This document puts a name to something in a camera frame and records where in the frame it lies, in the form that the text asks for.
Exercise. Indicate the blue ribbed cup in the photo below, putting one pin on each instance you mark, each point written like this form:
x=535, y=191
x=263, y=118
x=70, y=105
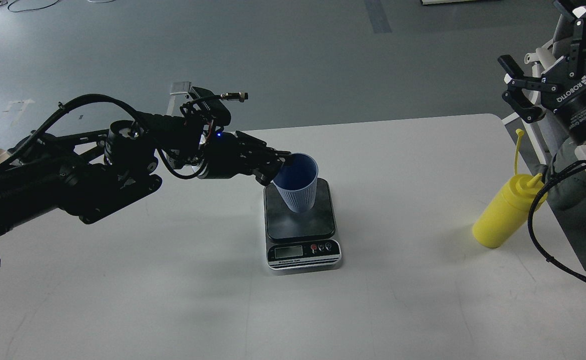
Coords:
x=296, y=182

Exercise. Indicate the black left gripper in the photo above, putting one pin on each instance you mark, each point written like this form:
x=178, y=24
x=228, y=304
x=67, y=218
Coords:
x=231, y=153

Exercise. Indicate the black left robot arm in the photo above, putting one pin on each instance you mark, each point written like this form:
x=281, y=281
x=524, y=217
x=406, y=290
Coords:
x=93, y=174

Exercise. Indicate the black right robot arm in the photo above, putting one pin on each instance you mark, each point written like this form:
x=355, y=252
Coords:
x=553, y=180

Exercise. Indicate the grey office chair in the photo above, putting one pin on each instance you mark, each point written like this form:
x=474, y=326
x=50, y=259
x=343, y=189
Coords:
x=558, y=145

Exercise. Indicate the digital kitchen scale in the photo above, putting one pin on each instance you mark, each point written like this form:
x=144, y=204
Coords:
x=301, y=242

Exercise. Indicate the yellow squeeze bottle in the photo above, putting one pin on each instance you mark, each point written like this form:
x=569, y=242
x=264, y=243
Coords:
x=509, y=208

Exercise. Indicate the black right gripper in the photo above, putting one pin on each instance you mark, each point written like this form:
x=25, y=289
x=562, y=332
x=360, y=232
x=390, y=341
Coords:
x=565, y=87

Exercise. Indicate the silver floor plate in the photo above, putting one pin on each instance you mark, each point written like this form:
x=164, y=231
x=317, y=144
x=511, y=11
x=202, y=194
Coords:
x=180, y=87

